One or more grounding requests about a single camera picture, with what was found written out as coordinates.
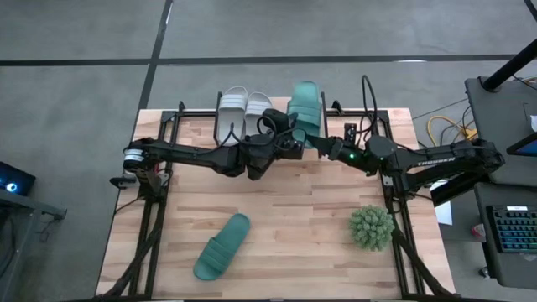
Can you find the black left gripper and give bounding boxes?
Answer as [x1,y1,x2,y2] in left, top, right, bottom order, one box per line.
[250,133,316,181]

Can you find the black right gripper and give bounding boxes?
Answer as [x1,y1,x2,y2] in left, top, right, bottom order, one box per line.
[312,136,362,167]

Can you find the green rubber slide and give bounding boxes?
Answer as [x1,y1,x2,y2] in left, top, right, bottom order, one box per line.
[192,212,252,282]
[286,81,323,150]

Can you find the white rubber slide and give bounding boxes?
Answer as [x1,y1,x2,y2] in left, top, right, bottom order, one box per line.
[244,91,274,139]
[216,86,249,148]

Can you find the green artificial plant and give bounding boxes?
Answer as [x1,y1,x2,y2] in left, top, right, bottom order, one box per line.
[348,204,396,253]

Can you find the grey desk with keyboard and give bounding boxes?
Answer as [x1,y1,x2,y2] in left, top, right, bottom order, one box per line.
[473,182,537,290]

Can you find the black monitor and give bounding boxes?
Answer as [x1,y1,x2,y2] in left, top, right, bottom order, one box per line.
[506,133,537,159]

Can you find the backlit black keyboard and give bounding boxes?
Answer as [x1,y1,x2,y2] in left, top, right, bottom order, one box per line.
[486,205,537,254]

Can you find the grey metal desk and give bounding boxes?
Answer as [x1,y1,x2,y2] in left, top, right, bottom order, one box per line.
[0,188,68,302]

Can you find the computer with blue light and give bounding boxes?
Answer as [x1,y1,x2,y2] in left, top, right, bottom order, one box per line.
[0,161,37,196]

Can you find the wooden shelf with black frame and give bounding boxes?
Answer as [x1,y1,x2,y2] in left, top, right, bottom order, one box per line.
[215,91,332,159]

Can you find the black table frame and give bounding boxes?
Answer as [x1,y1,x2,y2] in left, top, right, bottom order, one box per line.
[94,100,456,301]

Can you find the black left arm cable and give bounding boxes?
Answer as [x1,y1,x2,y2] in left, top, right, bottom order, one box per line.
[227,115,310,148]

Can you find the yellow cable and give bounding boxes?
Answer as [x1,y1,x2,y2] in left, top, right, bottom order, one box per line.
[426,115,478,148]

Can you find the grey desk with post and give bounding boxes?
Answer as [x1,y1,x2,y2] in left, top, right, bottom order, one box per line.
[464,76,537,188]

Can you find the black post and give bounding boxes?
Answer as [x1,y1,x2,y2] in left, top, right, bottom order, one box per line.
[481,39,537,92]

